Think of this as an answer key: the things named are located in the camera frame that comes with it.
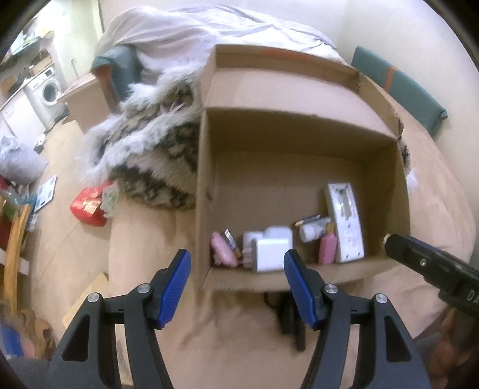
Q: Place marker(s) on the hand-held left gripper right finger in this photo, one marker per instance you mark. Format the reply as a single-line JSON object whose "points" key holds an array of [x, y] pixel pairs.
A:
{"points": [[299, 288]]}

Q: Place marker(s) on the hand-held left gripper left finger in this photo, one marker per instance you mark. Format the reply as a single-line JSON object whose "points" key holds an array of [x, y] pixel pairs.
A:
{"points": [[174, 288]]}

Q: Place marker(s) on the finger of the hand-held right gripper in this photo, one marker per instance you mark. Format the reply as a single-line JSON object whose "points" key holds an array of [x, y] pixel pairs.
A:
{"points": [[411, 254]]}

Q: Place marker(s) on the white power adapter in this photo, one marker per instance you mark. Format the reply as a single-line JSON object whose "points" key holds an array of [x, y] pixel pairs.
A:
{"points": [[273, 250]]}

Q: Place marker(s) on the small pink bottle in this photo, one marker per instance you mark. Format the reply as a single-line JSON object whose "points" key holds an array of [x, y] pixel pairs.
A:
{"points": [[328, 245]]}

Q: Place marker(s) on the pink rounded plastic item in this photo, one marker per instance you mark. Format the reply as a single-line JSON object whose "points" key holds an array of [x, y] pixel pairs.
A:
{"points": [[223, 250]]}

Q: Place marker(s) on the white rounded plastic case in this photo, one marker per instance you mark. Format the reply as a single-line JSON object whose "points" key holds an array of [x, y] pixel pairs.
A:
{"points": [[251, 239]]}

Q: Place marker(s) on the large black gold battery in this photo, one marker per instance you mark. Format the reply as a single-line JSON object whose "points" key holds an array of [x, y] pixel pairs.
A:
{"points": [[314, 220]]}

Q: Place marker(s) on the white rectangular package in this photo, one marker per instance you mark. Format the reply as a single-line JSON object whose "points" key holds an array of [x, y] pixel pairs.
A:
{"points": [[346, 224]]}

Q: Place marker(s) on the slim black gold battery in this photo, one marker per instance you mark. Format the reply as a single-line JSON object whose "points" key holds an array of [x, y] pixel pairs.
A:
{"points": [[232, 243]]}

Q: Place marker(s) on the brown cardboard box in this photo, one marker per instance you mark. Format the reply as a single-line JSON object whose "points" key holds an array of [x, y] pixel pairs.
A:
{"points": [[284, 164]]}

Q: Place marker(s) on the person's right hand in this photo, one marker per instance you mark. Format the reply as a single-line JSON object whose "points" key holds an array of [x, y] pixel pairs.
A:
{"points": [[452, 344]]}

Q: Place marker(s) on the white pill bottle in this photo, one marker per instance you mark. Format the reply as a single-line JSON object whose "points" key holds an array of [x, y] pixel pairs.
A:
{"points": [[310, 232]]}

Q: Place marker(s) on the beige bed blanket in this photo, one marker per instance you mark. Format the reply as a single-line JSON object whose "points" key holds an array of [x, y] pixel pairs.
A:
{"points": [[232, 329]]}

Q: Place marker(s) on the red snack packet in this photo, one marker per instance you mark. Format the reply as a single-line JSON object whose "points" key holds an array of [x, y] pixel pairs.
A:
{"points": [[88, 209]]}

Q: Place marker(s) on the fuzzy patterned fringed blanket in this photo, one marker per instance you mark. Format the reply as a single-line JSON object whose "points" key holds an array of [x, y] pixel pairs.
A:
{"points": [[149, 149]]}

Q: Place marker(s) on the brown slippers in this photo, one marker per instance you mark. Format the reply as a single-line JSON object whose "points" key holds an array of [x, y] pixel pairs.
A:
{"points": [[35, 333]]}

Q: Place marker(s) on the white bathroom scale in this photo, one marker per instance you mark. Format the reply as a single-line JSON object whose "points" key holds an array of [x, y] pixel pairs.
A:
{"points": [[45, 194]]}

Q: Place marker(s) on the wooden chair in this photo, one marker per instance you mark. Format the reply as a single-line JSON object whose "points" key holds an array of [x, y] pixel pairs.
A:
{"points": [[15, 254]]}

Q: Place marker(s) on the grey cloth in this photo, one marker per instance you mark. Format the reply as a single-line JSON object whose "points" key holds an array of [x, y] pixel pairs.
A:
{"points": [[33, 374]]}

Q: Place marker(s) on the green pillow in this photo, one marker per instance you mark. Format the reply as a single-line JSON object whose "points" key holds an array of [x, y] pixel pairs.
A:
{"points": [[408, 89]]}

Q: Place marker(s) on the blue plastic object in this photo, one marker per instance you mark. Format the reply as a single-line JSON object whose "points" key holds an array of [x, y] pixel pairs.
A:
{"points": [[11, 340]]}

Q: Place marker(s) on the grey plastic bag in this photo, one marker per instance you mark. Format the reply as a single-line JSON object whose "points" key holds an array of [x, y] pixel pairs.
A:
{"points": [[20, 164]]}

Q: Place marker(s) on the light wooden side table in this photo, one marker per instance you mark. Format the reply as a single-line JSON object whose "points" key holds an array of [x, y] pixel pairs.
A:
{"points": [[84, 101]]}

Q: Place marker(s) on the teal cushion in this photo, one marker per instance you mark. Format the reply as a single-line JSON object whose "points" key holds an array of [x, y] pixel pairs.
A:
{"points": [[116, 71]]}

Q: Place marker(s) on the white cabinet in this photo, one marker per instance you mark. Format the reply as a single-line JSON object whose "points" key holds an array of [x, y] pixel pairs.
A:
{"points": [[18, 116]]}

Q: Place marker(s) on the white washing machine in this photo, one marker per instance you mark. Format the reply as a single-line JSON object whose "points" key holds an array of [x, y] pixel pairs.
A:
{"points": [[46, 93]]}

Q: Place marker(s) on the grey bed sheet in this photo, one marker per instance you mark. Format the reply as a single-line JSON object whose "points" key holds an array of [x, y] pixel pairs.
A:
{"points": [[209, 26]]}

